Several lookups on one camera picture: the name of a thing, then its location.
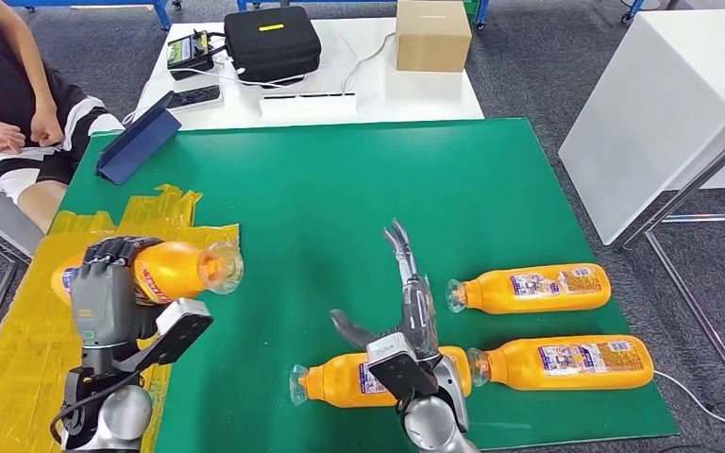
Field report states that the person's left hand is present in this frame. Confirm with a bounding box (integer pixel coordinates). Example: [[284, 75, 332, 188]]
[[28, 105, 65, 149]]

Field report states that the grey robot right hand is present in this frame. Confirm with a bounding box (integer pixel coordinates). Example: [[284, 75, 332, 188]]
[[329, 218, 442, 362]]

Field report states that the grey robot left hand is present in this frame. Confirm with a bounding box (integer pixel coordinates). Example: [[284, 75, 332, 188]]
[[69, 236, 165, 349]]

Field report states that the person's right hand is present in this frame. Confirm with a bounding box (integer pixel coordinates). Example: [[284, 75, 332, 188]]
[[0, 120, 27, 156]]

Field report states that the orange detergent bottle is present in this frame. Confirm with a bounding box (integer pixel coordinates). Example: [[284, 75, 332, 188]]
[[447, 262, 613, 316], [465, 335, 656, 393], [288, 345, 473, 410], [49, 240, 244, 308]]

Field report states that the dark blue tablet case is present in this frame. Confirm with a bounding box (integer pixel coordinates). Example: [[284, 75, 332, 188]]
[[94, 90, 183, 187]]

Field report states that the yellow tape patch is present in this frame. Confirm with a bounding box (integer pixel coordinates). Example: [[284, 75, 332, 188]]
[[0, 184, 243, 453]]

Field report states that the green table mat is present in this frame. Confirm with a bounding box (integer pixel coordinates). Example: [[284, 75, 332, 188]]
[[59, 117, 681, 453]]

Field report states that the black phone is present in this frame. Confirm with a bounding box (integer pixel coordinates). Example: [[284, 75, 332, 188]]
[[165, 84, 223, 112]]

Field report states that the black handheld controller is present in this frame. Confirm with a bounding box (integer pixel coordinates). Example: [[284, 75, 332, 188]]
[[166, 29, 217, 81]]

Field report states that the blue metal rack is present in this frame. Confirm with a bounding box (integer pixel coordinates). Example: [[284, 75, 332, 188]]
[[237, 0, 492, 29], [6, 0, 173, 31], [619, 0, 649, 23]]

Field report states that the white low table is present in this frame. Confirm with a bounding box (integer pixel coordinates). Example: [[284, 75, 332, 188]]
[[126, 16, 486, 132]]

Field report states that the white power strip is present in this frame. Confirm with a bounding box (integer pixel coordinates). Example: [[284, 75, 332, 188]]
[[258, 92, 360, 121]]

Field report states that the black carrying case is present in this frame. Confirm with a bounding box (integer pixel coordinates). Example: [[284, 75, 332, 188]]
[[223, 5, 323, 86]]

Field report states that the brown cardboard box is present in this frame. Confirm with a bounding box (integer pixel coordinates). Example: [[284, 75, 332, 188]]
[[395, 0, 474, 74]]

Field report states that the white tilted table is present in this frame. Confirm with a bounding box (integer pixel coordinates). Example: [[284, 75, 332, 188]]
[[557, 7, 725, 247]]

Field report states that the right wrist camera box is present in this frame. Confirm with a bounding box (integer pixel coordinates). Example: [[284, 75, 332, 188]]
[[365, 332, 440, 403]]

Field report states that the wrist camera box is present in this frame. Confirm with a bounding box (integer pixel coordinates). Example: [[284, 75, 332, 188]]
[[111, 297, 215, 377], [365, 332, 440, 403]]

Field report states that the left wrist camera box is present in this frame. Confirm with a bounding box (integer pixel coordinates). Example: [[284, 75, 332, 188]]
[[111, 297, 215, 377]]

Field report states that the white table cable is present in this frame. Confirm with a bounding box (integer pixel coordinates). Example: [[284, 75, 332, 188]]
[[171, 62, 308, 89], [340, 31, 398, 95]]

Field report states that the white floor cable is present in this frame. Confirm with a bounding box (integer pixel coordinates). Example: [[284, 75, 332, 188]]
[[652, 370, 725, 446]]

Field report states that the steel table frame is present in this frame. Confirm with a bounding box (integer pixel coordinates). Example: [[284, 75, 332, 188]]
[[615, 87, 725, 417]]

